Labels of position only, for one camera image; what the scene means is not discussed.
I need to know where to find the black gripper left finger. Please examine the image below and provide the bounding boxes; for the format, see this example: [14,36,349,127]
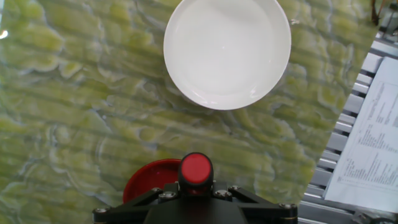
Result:
[92,182,180,224]

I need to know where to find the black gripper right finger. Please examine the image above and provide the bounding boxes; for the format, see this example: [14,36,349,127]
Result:
[213,182,299,224]

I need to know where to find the black ladle spoon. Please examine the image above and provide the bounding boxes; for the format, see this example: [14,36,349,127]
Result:
[177,151,215,197]

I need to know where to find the red bowl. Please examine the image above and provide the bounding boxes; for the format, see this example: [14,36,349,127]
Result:
[122,158,183,205]

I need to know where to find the white bowl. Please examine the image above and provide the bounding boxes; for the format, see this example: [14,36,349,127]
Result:
[163,0,292,111]

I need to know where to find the green marble pattern mat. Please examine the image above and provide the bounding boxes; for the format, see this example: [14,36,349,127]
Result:
[0,0,382,224]

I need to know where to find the printed table paper sheet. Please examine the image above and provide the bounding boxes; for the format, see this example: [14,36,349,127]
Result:
[323,55,398,214]

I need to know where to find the red brown wire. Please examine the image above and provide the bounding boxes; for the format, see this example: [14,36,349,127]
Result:
[371,0,387,26]

